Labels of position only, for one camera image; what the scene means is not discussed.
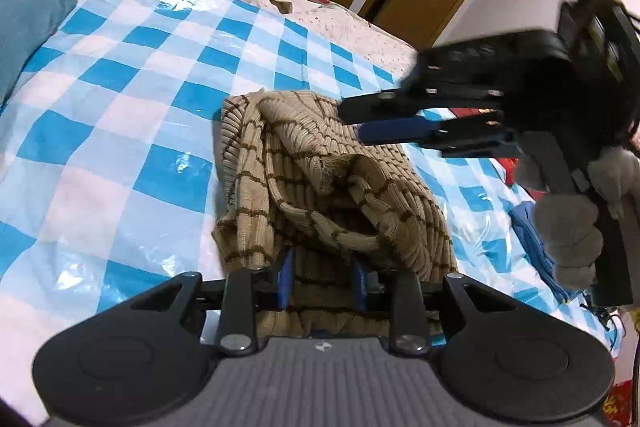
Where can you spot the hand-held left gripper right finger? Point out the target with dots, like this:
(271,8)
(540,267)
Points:
(360,287)

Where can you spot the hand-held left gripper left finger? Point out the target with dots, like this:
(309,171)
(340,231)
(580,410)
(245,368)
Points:
(286,282)

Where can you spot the blue folded clothes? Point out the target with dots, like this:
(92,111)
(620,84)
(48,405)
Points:
(530,242)

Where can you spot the beige striped ribbed sweater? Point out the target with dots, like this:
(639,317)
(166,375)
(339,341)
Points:
(300,167)

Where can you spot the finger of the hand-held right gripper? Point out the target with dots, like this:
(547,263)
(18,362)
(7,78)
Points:
(395,131)
(390,106)

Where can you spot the white floral bed sheet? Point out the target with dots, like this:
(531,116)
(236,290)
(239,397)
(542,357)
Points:
(350,32)

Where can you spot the blue white checkered plastic sheet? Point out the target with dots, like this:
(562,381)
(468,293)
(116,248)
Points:
(125,107)

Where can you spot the teal blanket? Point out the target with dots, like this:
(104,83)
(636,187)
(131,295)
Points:
(30,22)

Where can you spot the person's right hand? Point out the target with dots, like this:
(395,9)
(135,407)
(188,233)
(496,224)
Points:
(570,237)

